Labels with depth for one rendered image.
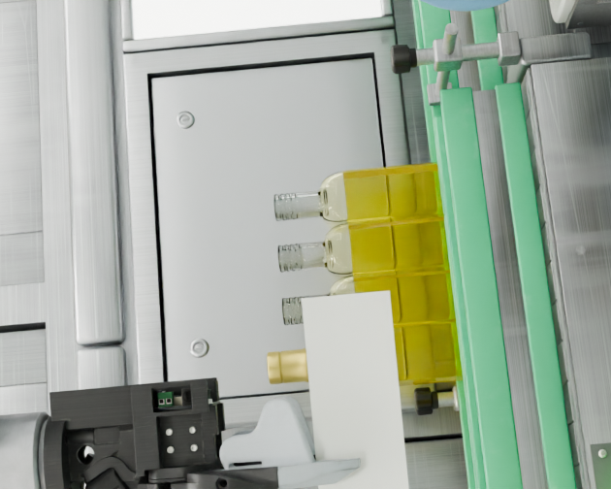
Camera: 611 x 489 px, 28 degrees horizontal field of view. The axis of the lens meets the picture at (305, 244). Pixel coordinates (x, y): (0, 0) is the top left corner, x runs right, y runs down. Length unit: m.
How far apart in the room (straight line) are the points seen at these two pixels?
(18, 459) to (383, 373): 0.25
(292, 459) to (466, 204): 0.44
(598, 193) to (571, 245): 0.06
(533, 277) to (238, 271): 0.41
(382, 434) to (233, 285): 0.63
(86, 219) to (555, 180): 0.59
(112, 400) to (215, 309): 0.59
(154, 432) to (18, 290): 0.69
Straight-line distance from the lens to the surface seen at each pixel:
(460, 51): 1.20
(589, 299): 1.15
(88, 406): 0.86
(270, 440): 0.82
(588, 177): 1.18
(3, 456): 0.85
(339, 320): 0.82
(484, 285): 1.16
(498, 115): 1.21
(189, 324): 1.43
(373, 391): 0.82
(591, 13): 1.25
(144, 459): 0.83
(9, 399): 1.50
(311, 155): 1.47
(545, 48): 1.22
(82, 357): 1.44
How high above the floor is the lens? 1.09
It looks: 1 degrees up
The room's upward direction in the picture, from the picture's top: 95 degrees counter-clockwise
